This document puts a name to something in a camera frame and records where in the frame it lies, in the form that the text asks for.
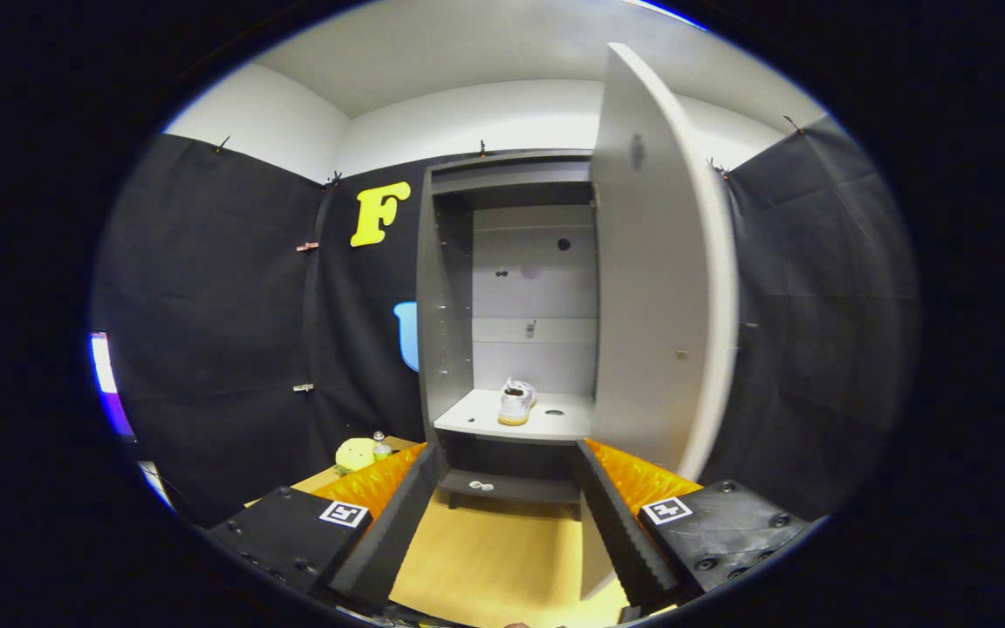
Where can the grey shoe cabinet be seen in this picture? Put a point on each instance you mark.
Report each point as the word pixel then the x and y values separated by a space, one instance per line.
pixel 446 288

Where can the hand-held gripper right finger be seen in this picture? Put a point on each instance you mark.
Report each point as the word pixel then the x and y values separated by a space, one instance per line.
pixel 616 532

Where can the green drink bottle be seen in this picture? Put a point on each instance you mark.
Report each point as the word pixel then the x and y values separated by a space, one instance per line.
pixel 381 448

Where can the white canvas shoe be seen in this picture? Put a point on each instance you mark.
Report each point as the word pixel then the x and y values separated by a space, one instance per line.
pixel 516 403

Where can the black backdrop cloth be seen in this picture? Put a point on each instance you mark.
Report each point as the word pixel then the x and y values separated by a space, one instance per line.
pixel 223 305

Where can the yellow pineapple plush toy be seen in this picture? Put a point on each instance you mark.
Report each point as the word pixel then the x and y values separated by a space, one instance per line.
pixel 352 455

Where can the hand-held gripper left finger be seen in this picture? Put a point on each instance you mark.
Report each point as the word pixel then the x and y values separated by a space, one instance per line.
pixel 398 532

